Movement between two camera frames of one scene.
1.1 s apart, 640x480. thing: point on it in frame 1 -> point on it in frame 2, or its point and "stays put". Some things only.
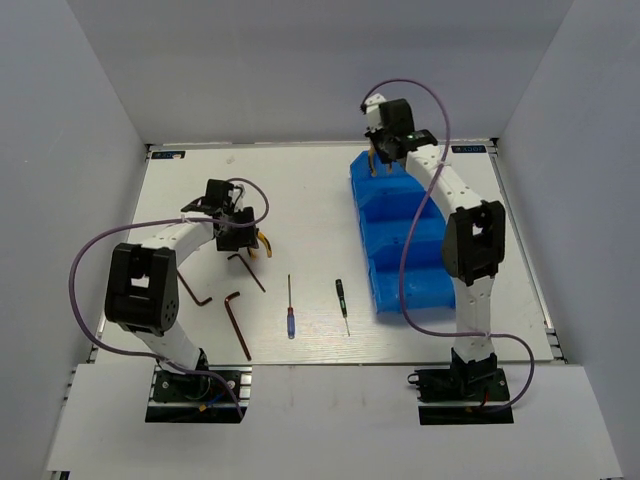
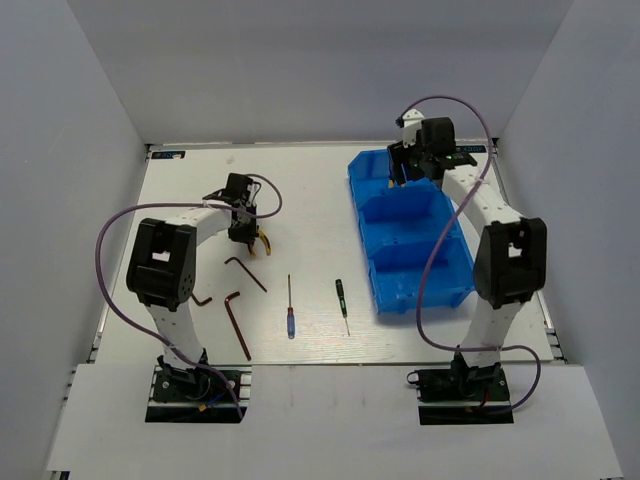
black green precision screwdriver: (339, 288) stays put
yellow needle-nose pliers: (266, 242) stays put
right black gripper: (374, 136) -> (399, 155)
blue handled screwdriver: (290, 314) stays put
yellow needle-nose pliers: (372, 161) -> (391, 184)
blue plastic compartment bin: (386, 204) stays put
